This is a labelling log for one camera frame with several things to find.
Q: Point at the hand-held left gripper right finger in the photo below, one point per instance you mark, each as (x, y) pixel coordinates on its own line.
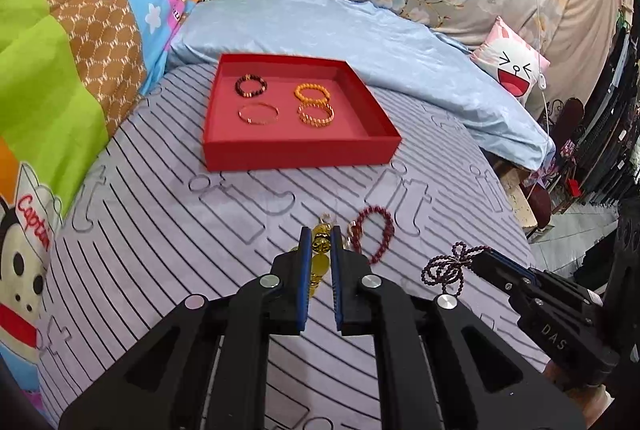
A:
(337, 290)

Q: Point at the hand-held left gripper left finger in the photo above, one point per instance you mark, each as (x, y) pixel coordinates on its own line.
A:
(301, 290)

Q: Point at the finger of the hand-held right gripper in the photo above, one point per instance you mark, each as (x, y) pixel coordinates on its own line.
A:
(505, 280)
(545, 282)

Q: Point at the red cardboard box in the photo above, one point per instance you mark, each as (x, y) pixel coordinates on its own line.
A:
(300, 154)

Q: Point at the thin gold bangle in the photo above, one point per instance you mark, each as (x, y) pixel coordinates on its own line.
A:
(245, 120)

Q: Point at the beige board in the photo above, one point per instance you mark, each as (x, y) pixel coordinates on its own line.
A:
(520, 200)

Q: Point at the dark metal chair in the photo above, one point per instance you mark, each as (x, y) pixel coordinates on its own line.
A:
(570, 117)

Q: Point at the striped grey bedsheet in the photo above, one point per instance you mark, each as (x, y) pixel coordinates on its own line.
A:
(150, 210)

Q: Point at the rack of dark clothes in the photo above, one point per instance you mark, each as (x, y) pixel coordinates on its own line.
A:
(610, 119)

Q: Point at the cartoon rabbit cushion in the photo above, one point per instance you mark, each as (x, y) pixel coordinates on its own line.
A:
(510, 59)

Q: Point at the light blue blanket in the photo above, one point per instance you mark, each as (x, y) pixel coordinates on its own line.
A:
(350, 29)

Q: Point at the cartoon monkey blanket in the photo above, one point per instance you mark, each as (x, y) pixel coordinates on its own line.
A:
(60, 59)

